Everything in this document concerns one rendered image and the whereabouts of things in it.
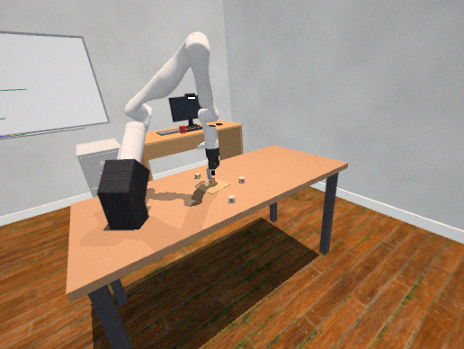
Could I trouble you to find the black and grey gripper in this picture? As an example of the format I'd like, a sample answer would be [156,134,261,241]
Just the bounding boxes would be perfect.
[197,139,219,180]

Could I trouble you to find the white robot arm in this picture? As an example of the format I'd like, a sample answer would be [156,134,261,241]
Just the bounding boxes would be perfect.
[117,32,219,163]

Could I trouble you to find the tan flat mat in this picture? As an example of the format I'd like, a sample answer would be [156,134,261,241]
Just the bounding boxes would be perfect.
[196,179,230,194]

